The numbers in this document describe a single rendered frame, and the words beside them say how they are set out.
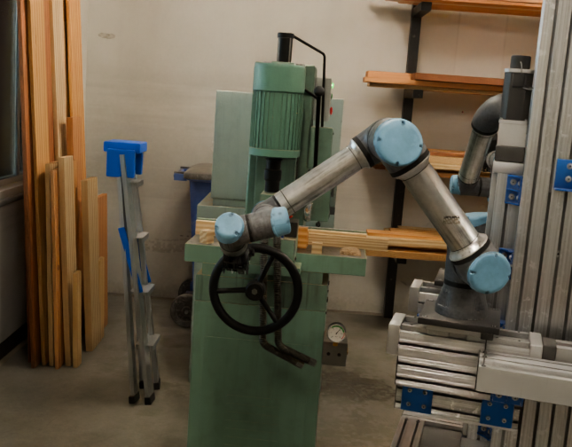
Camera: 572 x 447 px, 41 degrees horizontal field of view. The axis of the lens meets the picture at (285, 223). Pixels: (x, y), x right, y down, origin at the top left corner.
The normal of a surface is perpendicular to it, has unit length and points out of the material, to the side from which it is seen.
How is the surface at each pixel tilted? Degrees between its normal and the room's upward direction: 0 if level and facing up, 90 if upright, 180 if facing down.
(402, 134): 84
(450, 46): 90
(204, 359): 90
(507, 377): 90
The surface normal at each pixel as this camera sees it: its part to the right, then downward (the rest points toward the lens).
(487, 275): 0.16, 0.27
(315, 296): -0.07, 0.16
